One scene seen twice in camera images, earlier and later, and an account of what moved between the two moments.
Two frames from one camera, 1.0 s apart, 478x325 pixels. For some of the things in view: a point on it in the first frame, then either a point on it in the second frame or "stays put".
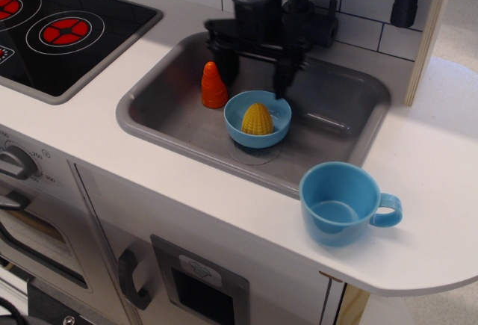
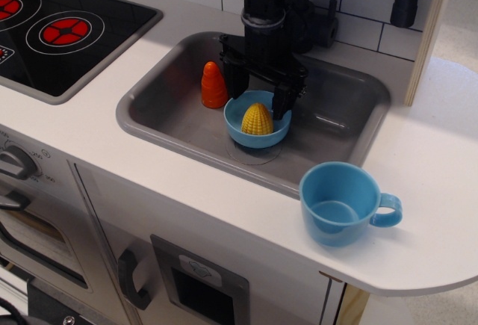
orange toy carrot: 213,91 stays put
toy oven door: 40,237 stays put
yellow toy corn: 257,119 stays put
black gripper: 258,27 → 267,49
